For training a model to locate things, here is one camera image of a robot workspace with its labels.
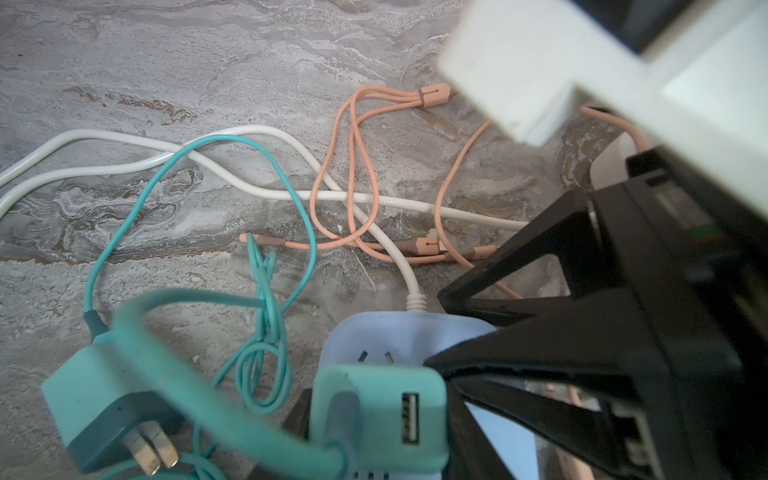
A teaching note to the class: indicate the teal usb charger plug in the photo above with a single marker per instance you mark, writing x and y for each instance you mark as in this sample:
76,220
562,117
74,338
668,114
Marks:
106,413
383,418

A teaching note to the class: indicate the white power strip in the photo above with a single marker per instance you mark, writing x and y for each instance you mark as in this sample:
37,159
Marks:
610,166

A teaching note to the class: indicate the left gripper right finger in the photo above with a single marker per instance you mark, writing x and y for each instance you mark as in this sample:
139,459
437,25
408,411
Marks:
471,455

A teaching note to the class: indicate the blue power strip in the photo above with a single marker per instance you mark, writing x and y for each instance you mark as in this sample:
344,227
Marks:
410,338

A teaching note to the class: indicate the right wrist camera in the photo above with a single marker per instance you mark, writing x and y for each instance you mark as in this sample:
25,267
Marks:
700,88

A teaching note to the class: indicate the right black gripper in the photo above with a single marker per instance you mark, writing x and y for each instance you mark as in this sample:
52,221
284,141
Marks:
696,258

